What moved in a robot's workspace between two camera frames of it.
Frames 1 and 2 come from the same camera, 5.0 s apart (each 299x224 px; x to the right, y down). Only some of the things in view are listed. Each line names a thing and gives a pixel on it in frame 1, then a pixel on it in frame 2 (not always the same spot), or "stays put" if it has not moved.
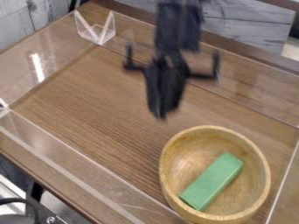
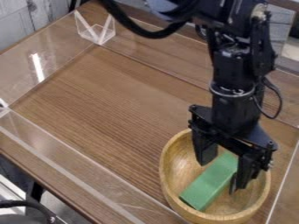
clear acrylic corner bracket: x=98 y=33 stays put
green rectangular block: x=211 y=181 stays put
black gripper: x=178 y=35 -> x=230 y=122
